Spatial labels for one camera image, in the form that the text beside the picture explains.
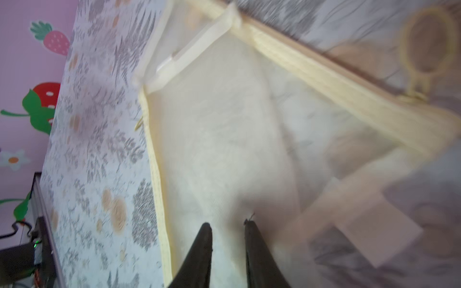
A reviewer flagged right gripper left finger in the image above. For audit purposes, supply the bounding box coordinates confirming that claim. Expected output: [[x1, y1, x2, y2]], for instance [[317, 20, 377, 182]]
[[169, 223, 213, 288]]

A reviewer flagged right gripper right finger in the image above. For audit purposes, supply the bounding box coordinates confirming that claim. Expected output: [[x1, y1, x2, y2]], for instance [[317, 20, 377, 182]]
[[244, 220, 290, 288]]

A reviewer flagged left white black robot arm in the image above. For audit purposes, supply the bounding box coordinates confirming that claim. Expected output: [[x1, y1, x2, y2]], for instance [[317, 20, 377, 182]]
[[1, 221, 42, 288]]

